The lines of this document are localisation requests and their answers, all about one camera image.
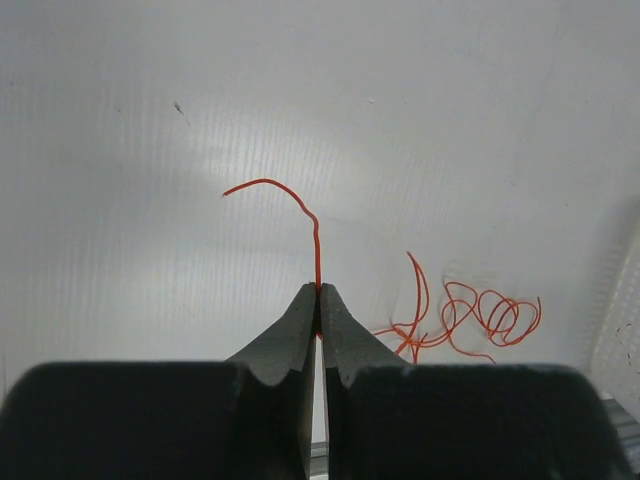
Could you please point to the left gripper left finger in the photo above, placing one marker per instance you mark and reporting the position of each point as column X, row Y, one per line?
column 284, row 345

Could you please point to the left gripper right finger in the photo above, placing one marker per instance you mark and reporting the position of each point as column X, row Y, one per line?
column 348, row 346

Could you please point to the red orange wire ball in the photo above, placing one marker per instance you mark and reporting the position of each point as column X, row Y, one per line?
column 299, row 246

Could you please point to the near white plastic basket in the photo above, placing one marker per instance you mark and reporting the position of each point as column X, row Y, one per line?
column 615, row 355

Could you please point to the aluminium mounting rail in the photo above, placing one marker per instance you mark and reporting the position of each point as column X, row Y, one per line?
column 626, row 426

